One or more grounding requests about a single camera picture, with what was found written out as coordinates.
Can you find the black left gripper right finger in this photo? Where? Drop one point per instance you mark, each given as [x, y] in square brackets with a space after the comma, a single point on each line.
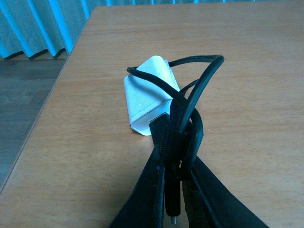
[209, 204]

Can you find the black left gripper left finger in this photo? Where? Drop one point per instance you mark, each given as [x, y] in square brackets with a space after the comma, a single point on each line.
[145, 206]

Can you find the wooden nightstand cabinet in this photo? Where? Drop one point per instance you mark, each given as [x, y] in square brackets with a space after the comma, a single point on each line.
[82, 160]

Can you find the white charger with black cable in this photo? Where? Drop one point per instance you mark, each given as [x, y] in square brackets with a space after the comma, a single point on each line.
[150, 88]

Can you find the light grey pleated curtain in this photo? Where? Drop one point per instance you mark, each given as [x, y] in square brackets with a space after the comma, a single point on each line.
[42, 26]

